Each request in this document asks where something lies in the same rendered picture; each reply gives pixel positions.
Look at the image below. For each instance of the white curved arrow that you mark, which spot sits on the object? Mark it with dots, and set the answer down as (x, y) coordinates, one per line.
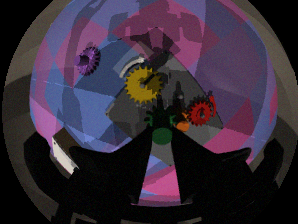
(139, 60)

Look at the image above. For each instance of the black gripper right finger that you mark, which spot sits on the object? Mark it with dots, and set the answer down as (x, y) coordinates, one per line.
(196, 165)

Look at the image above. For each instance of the yellow gear with black stripe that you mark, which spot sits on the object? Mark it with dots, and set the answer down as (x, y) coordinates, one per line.
(150, 79)

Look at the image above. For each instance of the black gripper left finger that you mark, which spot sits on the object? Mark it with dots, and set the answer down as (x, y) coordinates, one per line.
(127, 165)

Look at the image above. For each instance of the red gear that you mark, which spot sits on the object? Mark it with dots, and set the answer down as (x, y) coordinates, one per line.
(200, 106)

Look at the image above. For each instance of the purple gear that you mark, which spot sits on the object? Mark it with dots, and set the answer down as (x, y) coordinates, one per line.
(88, 61)

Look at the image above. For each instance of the red curved arrow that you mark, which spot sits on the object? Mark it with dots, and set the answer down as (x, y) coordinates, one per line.
(211, 98)

